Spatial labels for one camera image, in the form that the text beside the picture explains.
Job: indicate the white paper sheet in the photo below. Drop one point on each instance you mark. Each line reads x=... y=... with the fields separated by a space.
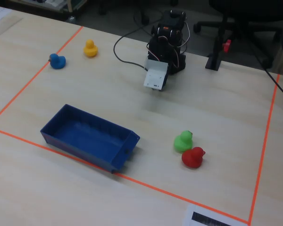
x=1 y=21

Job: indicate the blue rubber duck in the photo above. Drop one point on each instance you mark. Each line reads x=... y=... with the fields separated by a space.
x=57 y=61

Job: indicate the black clamp stand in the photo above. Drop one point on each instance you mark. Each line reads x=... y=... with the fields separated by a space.
x=214 y=56

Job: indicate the green rubber duck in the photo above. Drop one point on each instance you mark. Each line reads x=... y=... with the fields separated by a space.
x=182 y=142

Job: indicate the white camera box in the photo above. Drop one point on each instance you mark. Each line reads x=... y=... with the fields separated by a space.
x=155 y=75

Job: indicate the black office chair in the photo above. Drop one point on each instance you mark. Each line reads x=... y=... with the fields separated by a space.
x=252 y=14

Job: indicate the orange tape strip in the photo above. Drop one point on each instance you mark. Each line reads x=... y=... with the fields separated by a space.
x=141 y=183
x=33 y=78
x=264 y=146

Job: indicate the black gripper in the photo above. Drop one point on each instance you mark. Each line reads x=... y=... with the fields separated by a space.
x=165 y=83

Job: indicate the red clamp knob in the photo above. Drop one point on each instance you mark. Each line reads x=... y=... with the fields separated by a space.
x=227 y=46

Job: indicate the yellow rubber duck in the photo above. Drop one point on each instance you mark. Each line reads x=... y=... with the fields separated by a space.
x=90 y=49

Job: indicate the white paper label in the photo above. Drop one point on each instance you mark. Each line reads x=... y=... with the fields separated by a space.
x=202 y=217

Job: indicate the red rubber duck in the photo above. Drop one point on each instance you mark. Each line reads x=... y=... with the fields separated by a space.
x=193 y=158

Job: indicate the blue plastic box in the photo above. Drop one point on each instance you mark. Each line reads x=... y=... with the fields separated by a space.
x=89 y=139

